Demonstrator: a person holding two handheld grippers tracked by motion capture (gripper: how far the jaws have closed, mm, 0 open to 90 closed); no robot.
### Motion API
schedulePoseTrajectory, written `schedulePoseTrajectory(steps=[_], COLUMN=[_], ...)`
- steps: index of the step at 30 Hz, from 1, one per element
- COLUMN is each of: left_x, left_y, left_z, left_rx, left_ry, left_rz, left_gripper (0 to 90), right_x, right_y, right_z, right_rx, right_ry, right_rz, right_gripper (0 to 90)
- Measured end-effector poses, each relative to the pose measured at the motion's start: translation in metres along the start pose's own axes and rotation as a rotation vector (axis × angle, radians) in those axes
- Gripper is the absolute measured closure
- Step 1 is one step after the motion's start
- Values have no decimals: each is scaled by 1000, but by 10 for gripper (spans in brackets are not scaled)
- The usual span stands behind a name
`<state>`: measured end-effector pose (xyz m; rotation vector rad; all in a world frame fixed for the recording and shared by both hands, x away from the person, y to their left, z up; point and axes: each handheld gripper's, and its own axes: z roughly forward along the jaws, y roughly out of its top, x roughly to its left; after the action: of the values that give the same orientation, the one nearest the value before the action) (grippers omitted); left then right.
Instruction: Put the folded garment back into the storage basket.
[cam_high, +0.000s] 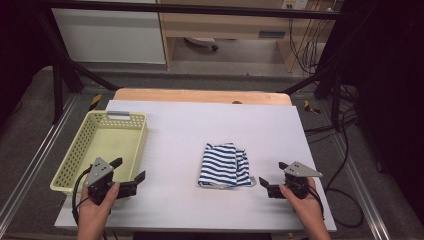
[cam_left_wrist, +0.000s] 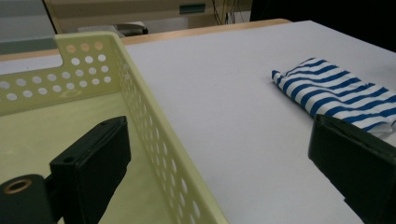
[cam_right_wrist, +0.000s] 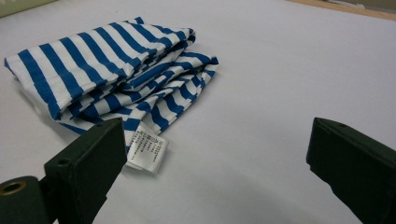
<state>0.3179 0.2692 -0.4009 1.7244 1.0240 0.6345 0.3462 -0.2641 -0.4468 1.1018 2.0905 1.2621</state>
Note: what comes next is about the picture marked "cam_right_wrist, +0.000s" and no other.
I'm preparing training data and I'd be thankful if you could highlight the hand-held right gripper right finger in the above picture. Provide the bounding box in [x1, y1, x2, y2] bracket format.
[305, 117, 396, 224]

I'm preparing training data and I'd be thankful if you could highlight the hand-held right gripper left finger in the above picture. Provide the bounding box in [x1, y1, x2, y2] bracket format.
[44, 117, 128, 224]

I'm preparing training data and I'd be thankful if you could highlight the blue white striped cloth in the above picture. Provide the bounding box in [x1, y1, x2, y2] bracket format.
[3, 16, 219, 174]

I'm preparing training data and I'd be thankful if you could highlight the white table cover board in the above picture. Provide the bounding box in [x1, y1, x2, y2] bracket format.
[0, 0, 396, 224]

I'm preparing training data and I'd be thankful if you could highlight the wooden board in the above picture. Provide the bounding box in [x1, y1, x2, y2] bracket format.
[284, 0, 396, 22]

